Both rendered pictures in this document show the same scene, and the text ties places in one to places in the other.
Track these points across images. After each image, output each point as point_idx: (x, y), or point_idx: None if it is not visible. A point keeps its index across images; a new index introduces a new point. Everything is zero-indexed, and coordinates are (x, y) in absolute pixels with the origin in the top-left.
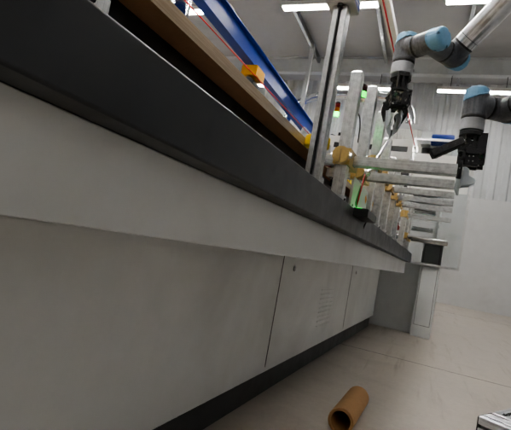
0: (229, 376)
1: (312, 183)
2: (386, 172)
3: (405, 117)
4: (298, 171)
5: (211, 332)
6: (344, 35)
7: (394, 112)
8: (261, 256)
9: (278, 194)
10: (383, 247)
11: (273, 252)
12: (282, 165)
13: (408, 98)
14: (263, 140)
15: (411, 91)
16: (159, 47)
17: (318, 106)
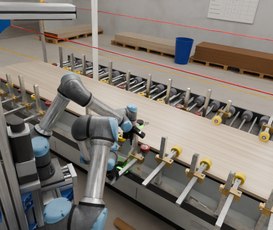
0: (115, 184)
1: (78, 145)
2: (185, 171)
3: (130, 143)
4: (70, 141)
5: None
6: (86, 112)
7: (142, 138)
8: None
9: (65, 143)
10: (197, 216)
11: (78, 154)
12: (65, 138)
13: (125, 135)
14: (58, 133)
15: (122, 133)
16: None
17: None
